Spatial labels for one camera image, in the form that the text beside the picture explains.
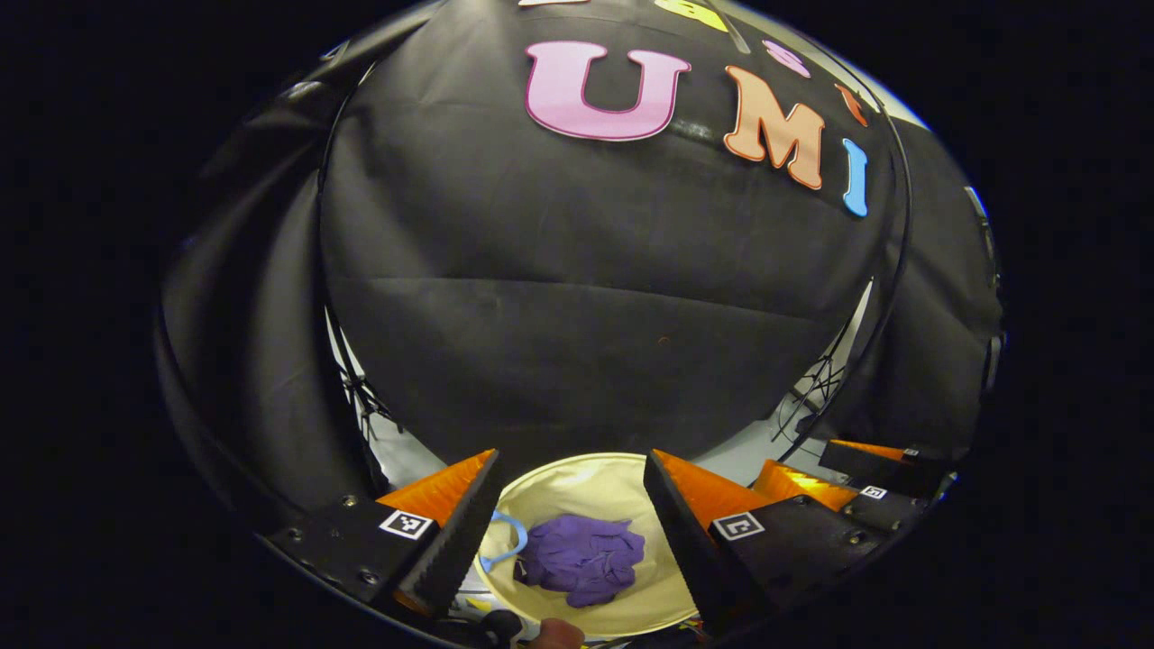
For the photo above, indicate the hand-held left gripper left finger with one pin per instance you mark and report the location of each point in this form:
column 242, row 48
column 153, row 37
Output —
column 460, row 541

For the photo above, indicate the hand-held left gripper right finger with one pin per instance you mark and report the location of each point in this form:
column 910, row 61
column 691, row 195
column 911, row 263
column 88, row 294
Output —
column 685, row 541

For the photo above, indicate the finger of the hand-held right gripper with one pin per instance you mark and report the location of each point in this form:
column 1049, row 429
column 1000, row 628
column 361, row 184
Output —
column 892, row 514
column 870, row 461

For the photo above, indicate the purple ribbed shirt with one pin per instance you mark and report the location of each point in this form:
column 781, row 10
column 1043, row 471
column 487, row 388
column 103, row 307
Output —
column 581, row 559

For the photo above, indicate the cream laundry hamper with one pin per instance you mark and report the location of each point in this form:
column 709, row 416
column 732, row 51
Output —
column 577, row 487

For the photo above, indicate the black tripod stand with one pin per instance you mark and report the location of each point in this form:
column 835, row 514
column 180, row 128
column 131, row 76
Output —
column 816, row 388
column 365, row 397

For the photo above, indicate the black backdrop cloth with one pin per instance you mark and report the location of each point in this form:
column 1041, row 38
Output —
column 586, row 297

